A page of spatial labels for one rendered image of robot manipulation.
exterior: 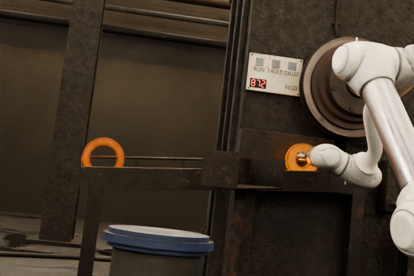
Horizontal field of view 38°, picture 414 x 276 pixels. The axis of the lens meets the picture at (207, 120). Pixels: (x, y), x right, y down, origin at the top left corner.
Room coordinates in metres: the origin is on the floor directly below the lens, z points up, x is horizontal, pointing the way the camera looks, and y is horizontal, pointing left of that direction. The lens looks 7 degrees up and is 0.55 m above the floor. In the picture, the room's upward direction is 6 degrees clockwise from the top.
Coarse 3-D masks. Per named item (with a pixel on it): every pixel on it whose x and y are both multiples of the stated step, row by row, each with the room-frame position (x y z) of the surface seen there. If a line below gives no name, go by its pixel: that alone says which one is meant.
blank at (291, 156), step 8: (296, 144) 2.75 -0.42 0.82; (304, 144) 2.74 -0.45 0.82; (288, 152) 2.74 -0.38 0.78; (296, 152) 2.74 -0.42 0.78; (304, 152) 2.74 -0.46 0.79; (288, 160) 2.74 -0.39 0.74; (288, 168) 2.74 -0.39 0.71; (296, 168) 2.74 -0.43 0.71; (304, 168) 2.75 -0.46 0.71; (312, 168) 2.75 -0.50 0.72
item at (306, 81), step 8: (336, 40) 2.74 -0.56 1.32; (344, 40) 2.75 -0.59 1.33; (352, 40) 2.75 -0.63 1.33; (360, 40) 2.75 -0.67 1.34; (320, 48) 2.73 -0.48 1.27; (328, 48) 2.74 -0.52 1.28; (312, 56) 2.73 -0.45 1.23; (320, 56) 2.73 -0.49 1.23; (312, 64) 2.73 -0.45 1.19; (304, 72) 2.73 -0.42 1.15; (312, 72) 2.73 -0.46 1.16; (304, 80) 2.72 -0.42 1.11; (304, 88) 2.73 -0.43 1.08; (304, 96) 2.73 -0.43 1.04; (312, 104) 2.73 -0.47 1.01; (312, 112) 2.73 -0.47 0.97; (320, 120) 2.74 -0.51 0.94; (328, 128) 2.74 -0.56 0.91; (336, 128) 2.75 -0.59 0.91; (344, 136) 2.76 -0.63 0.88; (352, 136) 2.75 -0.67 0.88; (360, 136) 2.76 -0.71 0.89
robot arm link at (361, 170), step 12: (372, 120) 2.17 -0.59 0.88; (372, 132) 2.22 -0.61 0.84; (372, 144) 2.27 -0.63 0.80; (360, 156) 2.38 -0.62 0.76; (372, 156) 2.33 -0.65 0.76; (348, 168) 2.40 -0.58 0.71; (360, 168) 2.37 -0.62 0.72; (372, 168) 2.37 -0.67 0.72; (348, 180) 2.43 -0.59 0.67; (360, 180) 2.41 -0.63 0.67; (372, 180) 2.41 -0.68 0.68
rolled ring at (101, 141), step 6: (102, 138) 2.64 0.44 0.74; (108, 138) 2.65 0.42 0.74; (90, 144) 2.63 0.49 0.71; (96, 144) 2.64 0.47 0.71; (102, 144) 2.64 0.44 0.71; (108, 144) 2.64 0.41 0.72; (114, 144) 2.65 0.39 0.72; (84, 150) 2.63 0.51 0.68; (90, 150) 2.63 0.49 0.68; (114, 150) 2.67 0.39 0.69; (120, 150) 2.65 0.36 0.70; (84, 156) 2.63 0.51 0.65; (120, 156) 2.65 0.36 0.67; (84, 162) 2.63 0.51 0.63; (120, 162) 2.65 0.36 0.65
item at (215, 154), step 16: (208, 160) 2.39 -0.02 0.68; (224, 160) 2.32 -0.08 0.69; (240, 160) 2.55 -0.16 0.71; (256, 160) 2.55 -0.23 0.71; (272, 160) 2.49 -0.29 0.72; (208, 176) 2.38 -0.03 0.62; (224, 176) 2.32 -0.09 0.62; (240, 176) 2.56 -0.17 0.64; (256, 176) 2.55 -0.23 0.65; (272, 176) 2.48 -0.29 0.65; (240, 192) 2.42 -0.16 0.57; (240, 208) 2.41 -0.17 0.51; (240, 224) 2.41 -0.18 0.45; (240, 240) 2.40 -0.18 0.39; (240, 256) 2.41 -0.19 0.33; (240, 272) 2.41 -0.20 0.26
